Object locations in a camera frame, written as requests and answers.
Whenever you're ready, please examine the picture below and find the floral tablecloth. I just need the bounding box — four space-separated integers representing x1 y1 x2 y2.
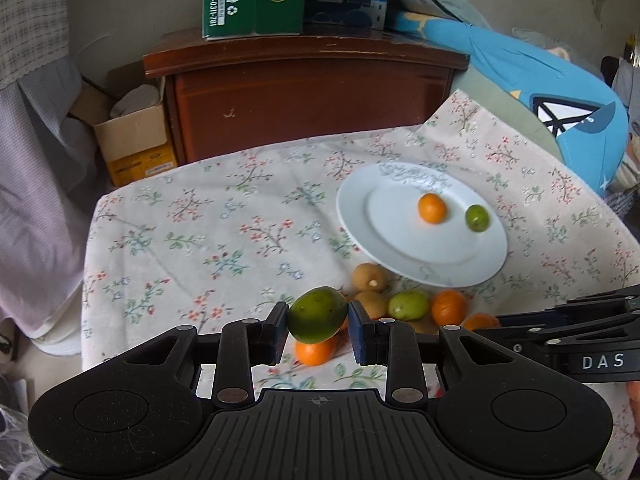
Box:
80 89 640 480

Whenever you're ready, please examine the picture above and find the white cloth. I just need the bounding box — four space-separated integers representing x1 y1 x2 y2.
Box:
110 84 162 119

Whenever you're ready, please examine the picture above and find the blue printed pillow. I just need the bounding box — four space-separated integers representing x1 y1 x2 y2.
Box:
390 10 631 198

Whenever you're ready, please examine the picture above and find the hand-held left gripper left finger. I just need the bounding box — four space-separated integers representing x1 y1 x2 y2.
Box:
122 302 289 409

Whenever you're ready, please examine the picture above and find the open cardboard box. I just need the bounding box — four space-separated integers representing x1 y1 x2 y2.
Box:
70 62 178 188

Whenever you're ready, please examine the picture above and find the clear plastic bag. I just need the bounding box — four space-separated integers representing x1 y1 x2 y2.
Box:
0 405 41 480

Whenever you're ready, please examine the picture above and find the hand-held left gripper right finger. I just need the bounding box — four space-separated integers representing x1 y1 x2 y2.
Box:
348 301 521 406

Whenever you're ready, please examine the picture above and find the checkered cloth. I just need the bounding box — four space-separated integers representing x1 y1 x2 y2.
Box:
0 0 76 91

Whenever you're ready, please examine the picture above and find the brown longan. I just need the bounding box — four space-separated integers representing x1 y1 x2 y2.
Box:
352 291 391 320
351 263 388 292

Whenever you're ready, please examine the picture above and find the white plate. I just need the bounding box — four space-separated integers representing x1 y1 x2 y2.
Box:
336 162 509 289

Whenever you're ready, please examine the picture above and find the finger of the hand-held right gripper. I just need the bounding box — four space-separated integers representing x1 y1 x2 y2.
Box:
500 285 640 328
472 310 640 361

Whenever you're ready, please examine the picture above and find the brown wooden cabinet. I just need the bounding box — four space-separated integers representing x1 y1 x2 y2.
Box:
143 27 471 166

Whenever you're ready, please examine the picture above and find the purple striped cloth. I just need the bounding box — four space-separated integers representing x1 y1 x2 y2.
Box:
0 55 101 341

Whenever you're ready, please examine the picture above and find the small orange mandarin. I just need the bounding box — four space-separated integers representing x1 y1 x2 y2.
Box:
431 290 469 327
418 193 447 225
294 332 346 366
462 312 502 332

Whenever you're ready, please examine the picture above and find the green jujube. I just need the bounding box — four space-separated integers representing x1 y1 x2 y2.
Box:
388 290 431 322
287 286 349 345
465 204 490 233

